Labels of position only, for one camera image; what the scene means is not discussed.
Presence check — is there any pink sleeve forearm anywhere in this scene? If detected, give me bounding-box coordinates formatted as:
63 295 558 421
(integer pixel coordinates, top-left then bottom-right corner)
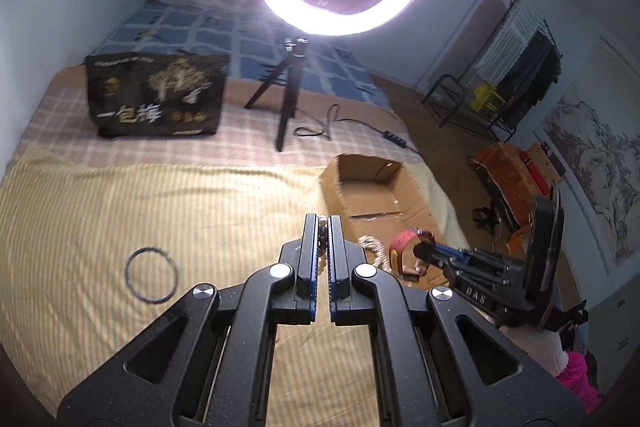
555 351 602 415

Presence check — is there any striped yellow bed cloth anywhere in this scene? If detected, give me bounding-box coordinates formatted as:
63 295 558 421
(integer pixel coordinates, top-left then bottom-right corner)
0 143 471 427

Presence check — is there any black clothes rack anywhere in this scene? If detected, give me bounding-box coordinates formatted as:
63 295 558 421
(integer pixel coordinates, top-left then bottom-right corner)
414 0 563 141

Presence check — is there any cardboard box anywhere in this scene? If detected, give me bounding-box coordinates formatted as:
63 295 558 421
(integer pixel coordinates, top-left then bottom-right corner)
320 154 469 289

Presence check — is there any black power cable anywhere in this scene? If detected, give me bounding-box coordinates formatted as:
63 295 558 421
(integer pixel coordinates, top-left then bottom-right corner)
293 102 421 154

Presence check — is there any black snack bag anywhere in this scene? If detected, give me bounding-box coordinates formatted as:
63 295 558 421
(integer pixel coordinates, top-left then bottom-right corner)
85 52 230 139

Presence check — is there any orange wooden stool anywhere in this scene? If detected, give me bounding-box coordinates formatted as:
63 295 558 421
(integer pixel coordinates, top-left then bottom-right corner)
469 142 566 259

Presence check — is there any landscape wall painting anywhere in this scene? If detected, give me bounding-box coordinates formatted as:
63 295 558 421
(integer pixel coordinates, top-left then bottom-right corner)
537 38 639 270

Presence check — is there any right gloved hand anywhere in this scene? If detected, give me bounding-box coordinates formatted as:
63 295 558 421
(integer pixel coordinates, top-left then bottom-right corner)
498 324 568 377

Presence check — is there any blue checkered quilt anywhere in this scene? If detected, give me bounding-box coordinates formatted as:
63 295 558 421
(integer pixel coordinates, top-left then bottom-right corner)
94 2 390 109

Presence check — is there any blue bangle bracelet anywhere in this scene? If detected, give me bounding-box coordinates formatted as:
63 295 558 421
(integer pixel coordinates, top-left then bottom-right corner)
124 246 180 306

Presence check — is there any brown leather wristwatch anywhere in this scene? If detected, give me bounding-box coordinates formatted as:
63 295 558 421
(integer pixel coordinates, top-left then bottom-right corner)
387 228 435 283

